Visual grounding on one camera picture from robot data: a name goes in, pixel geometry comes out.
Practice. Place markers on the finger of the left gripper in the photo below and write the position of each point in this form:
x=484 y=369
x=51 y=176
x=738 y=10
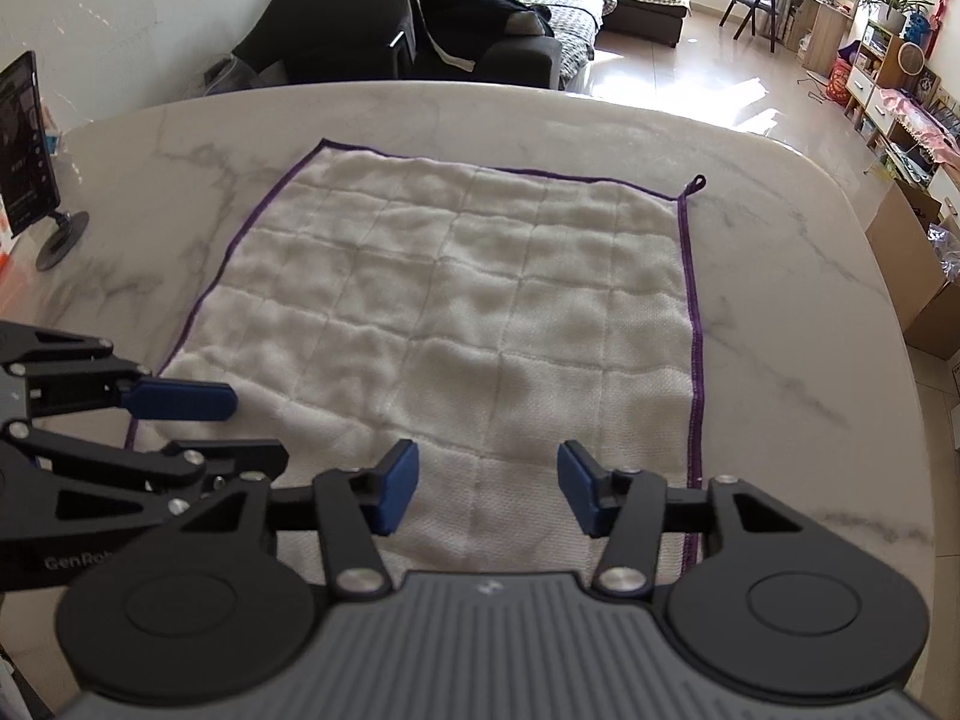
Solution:
x=46 y=373
x=84 y=480

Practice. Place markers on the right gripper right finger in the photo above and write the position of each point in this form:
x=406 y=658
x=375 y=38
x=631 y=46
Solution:
x=748 y=591

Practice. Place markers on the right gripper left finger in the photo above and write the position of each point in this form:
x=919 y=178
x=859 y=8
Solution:
x=228 y=594

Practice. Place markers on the white towel purple trim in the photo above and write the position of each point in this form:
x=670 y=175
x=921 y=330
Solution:
x=488 y=315

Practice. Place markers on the smartphone on black stand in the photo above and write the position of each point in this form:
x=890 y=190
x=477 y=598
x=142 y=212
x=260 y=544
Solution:
x=29 y=189

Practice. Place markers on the brown cardboard box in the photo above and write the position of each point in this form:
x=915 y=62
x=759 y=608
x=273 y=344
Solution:
x=924 y=297

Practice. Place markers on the black clothes pile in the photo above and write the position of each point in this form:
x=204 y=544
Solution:
x=335 y=41

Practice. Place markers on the white storage cabinet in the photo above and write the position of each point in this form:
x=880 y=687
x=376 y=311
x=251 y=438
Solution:
x=909 y=121

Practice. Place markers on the dark grey sofa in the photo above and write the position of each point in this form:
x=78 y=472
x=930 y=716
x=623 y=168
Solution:
x=575 y=23

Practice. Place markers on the dark ottoman with checked cover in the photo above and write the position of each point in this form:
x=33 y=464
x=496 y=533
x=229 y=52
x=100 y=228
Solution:
x=658 y=21

